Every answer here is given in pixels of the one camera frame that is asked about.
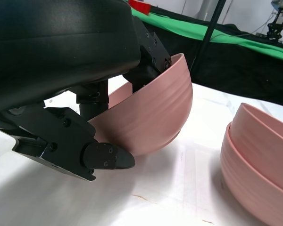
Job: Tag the green cloth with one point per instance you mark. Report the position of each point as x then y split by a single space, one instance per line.
188 28

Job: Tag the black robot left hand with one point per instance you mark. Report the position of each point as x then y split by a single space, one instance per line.
61 47

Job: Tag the pink plastic bowl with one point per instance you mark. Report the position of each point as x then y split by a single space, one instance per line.
245 179
261 141
153 113

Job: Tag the red block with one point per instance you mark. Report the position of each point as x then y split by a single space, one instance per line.
140 5

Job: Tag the black cloth backdrop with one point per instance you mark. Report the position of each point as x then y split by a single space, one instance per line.
245 75

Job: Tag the black silver background gripper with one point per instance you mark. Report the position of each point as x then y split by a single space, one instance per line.
277 23

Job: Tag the black tripod pole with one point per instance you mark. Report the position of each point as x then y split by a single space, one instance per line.
207 37

